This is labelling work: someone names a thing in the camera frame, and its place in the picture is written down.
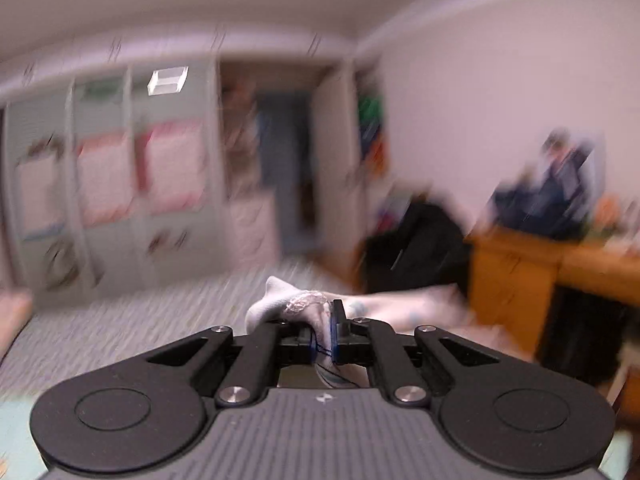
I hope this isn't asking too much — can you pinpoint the white motorcycle-print shirt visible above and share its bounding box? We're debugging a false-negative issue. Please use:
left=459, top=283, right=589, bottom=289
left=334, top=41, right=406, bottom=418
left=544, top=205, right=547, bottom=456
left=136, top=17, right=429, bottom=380
left=245, top=276, right=476, bottom=391

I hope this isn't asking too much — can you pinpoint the orange-bordered poster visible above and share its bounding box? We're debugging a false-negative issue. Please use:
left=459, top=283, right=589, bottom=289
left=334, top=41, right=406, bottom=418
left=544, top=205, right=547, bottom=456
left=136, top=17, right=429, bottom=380
left=75, top=132, right=136, bottom=226

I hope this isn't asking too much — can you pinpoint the black bag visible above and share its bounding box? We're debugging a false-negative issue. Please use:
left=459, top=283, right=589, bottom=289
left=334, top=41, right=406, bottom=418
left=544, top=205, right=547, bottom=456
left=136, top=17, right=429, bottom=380
left=362, top=202, right=473, bottom=293

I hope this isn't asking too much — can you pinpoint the wooden desk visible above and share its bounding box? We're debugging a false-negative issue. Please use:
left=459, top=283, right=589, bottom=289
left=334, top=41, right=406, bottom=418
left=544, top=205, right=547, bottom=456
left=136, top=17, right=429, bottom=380
left=467, top=225, right=640, bottom=411

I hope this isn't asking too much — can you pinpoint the pink-bordered poster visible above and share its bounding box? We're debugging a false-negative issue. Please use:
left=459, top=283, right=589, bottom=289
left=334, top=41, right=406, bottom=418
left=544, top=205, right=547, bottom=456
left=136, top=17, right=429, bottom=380
left=137, top=120, right=206, bottom=213

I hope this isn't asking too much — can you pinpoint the blue-bordered poster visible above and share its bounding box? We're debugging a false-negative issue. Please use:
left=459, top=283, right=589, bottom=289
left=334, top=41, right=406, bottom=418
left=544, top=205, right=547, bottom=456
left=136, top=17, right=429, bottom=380
left=15, top=152, right=68, bottom=241

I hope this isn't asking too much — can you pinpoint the green bag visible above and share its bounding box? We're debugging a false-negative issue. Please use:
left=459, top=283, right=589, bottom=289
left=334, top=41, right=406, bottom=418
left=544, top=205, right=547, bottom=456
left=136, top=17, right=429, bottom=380
left=357, top=92, right=386, bottom=136

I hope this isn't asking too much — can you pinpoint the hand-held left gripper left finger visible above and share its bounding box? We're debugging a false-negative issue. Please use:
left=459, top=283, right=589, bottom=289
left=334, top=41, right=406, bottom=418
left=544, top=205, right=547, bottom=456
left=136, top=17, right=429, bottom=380
left=145, top=321, right=321, bottom=408

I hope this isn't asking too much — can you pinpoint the pale sliding-door wardrobe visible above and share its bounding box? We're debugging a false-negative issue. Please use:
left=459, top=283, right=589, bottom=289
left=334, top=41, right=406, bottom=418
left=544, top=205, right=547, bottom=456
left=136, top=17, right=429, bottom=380
left=0, top=55, right=386, bottom=296

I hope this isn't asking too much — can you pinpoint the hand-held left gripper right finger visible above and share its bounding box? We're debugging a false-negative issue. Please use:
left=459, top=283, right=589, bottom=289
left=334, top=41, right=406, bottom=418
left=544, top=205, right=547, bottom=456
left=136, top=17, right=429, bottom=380
left=327, top=300, right=501, bottom=408

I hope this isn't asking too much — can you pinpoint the dark blurred pile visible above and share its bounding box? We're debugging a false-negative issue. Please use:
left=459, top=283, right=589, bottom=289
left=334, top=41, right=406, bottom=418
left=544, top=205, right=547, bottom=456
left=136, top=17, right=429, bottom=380
left=487, top=127, right=608, bottom=241

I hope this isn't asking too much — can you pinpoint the grey coiled hoop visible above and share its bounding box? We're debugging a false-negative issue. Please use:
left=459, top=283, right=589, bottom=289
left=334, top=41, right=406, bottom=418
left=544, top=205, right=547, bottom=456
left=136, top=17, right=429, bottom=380
left=42, top=237, right=81, bottom=291

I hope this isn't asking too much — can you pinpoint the white drawer cabinet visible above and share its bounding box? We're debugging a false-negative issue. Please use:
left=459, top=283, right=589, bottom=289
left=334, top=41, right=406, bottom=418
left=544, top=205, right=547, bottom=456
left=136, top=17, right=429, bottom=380
left=230, top=195, right=278, bottom=266

